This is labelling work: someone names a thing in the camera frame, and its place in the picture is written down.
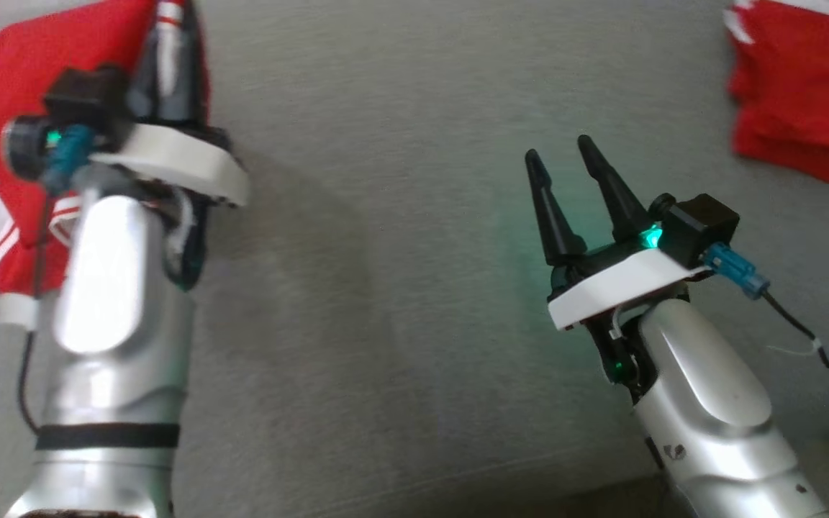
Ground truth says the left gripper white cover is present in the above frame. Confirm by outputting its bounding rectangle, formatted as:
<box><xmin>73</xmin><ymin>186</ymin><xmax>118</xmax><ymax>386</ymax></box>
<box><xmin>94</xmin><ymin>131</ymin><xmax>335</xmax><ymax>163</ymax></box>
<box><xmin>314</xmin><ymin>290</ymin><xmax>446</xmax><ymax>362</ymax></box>
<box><xmin>87</xmin><ymin>0</ymin><xmax>252</xmax><ymax>293</ymax></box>

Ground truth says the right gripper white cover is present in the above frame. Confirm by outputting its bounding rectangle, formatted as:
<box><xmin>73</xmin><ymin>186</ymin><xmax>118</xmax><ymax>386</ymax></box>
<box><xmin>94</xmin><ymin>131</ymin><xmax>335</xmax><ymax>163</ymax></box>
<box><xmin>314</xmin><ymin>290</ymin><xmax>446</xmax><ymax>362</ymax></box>
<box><xmin>525</xmin><ymin>135</ymin><xmax>712</xmax><ymax>405</ymax></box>

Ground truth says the red and white basketball jersey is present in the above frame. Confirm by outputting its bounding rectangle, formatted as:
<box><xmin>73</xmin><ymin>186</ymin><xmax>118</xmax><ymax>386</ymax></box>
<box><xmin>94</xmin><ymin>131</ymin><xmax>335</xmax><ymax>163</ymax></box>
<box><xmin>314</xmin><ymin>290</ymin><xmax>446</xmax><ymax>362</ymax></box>
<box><xmin>0</xmin><ymin>0</ymin><xmax>214</xmax><ymax>299</ymax></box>

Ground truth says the red garment with white stripe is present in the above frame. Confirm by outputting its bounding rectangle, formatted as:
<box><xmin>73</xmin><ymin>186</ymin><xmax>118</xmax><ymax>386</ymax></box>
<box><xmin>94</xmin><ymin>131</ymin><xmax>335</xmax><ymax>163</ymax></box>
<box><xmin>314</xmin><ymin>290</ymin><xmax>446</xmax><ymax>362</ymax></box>
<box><xmin>722</xmin><ymin>0</ymin><xmax>829</xmax><ymax>188</ymax></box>

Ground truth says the grey sofa seat cushion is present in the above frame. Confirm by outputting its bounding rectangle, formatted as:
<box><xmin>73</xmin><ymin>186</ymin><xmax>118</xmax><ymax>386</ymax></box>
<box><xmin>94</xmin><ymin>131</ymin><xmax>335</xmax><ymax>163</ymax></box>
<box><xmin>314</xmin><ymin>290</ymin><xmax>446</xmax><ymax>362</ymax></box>
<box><xmin>0</xmin><ymin>0</ymin><xmax>829</xmax><ymax>518</ymax></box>

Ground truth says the teal cable connector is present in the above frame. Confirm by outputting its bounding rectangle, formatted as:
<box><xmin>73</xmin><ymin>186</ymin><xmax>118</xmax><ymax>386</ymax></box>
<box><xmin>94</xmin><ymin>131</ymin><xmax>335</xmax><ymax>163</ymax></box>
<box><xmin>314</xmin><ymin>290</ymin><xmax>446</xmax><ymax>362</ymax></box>
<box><xmin>702</xmin><ymin>242</ymin><xmax>771</xmax><ymax>300</ymax></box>
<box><xmin>43</xmin><ymin>124</ymin><xmax>96</xmax><ymax>196</ymax></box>

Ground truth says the white cable tag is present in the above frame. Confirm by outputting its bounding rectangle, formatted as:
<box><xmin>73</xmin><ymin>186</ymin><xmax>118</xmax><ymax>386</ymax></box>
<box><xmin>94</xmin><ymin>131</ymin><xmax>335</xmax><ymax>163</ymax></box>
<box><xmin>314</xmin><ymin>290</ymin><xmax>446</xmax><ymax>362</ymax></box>
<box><xmin>767</xmin><ymin>338</ymin><xmax>825</xmax><ymax>358</ymax></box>
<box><xmin>0</xmin><ymin>295</ymin><xmax>40</xmax><ymax>333</ymax></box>

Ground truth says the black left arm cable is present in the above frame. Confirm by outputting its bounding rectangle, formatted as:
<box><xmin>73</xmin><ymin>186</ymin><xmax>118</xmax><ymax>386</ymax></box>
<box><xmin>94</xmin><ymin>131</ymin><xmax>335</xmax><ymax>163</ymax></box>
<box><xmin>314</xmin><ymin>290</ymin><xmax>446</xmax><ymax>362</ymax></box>
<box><xmin>16</xmin><ymin>194</ymin><xmax>54</xmax><ymax>434</ymax></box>

